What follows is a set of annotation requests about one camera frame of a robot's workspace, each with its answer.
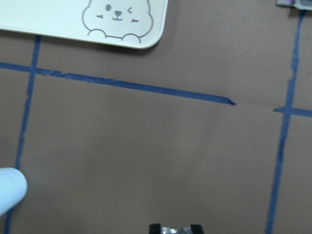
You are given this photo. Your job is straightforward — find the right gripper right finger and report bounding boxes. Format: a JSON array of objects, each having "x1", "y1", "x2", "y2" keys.
[{"x1": 190, "y1": 224, "x2": 203, "y2": 234}]

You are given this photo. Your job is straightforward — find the grey folded cloth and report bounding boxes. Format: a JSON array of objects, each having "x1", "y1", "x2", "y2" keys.
[{"x1": 276, "y1": 0, "x2": 312, "y2": 10}]

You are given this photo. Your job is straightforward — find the cream bear serving tray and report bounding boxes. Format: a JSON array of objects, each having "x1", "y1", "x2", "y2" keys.
[{"x1": 0, "y1": 0, "x2": 168, "y2": 49}]

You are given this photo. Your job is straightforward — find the clear ice cube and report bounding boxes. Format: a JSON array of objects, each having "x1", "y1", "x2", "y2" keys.
[{"x1": 160, "y1": 227, "x2": 192, "y2": 234}]

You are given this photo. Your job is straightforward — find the light blue plastic cup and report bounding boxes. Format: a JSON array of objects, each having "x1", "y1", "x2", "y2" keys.
[{"x1": 0, "y1": 168, "x2": 28, "y2": 216}]

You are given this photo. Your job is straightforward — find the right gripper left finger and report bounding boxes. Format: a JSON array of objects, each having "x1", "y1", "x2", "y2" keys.
[{"x1": 149, "y1": 223, "x2": 161, "y2": 234}]

